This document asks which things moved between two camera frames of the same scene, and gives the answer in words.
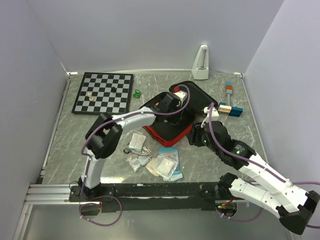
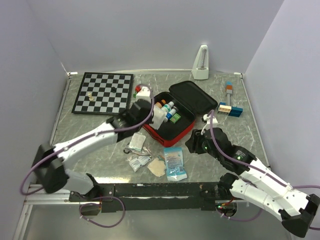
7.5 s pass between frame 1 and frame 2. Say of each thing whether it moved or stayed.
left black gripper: moved
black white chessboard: stayed
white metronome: stayed
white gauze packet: moved
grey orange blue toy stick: stayed
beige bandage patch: stayed
